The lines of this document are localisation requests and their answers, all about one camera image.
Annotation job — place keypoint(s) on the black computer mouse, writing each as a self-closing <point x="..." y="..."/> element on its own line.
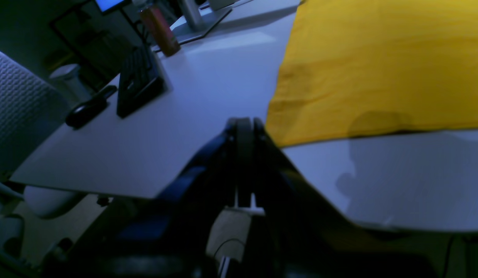
<point x="85" y="112"/>

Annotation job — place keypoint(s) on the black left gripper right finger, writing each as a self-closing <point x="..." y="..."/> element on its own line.
<point x="312" y="239"/>

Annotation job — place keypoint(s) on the yellow T-shirt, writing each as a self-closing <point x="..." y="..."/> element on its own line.
<point x="358" y="68"/>

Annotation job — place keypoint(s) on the silver monitor stand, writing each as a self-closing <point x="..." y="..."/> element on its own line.
<point x="196" y="25"/>

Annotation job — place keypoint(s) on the white waste bin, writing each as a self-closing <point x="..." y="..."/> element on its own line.
<point x="69" y="75"/>

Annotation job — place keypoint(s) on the black keyboard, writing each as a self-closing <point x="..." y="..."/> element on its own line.
<point x="140" y="81"/>

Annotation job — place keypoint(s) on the computer monitor blue screen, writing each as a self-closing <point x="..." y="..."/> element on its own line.
<point x="107" y="6"/>

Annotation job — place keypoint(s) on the red cylindrical bottle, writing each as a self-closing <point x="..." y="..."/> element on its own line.
<point x="159" y="29"/>

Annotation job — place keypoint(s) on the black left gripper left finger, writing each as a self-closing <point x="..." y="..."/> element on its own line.
<point x="168" y="237"/>

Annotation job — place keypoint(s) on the grey mesh office chair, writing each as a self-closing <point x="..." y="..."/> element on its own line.
<point x="30" y="111"/>

